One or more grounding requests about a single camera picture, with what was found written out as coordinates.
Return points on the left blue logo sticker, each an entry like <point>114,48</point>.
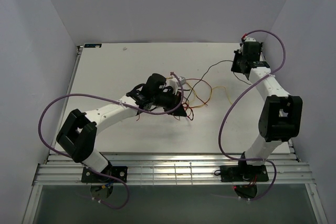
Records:
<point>92,45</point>

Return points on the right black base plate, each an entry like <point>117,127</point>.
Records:
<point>228,175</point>

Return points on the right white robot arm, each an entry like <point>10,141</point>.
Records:
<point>280,117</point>

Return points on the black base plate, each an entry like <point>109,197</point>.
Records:
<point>228,175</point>
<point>119,172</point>

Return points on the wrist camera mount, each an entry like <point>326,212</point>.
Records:
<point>176,83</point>
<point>246,38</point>

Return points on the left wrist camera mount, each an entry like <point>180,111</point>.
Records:
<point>176,83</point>

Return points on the aluminium rail frame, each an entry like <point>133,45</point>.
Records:
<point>176,186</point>

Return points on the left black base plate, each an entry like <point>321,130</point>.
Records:
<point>119,172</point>

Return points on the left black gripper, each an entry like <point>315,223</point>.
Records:
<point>175,100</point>

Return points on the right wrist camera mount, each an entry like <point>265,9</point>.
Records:
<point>246,38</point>

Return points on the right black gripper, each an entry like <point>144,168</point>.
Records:
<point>233,67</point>

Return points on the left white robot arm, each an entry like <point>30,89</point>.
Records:
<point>78,133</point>

